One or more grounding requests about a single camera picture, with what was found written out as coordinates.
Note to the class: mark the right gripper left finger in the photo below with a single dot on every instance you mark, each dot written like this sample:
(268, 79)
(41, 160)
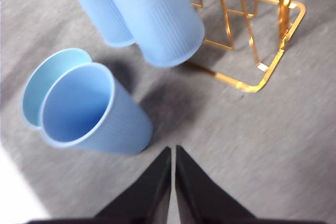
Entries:
(147, 195)

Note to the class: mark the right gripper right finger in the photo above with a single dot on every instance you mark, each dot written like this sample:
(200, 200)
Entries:
(199, 195)

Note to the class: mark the blue ribbed cup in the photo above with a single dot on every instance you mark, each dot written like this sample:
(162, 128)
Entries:
(162, 24)
(126, 124)
(94, 3)

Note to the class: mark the light blue ribbed bowl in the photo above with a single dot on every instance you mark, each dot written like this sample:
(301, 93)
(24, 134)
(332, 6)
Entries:
(34, 98)

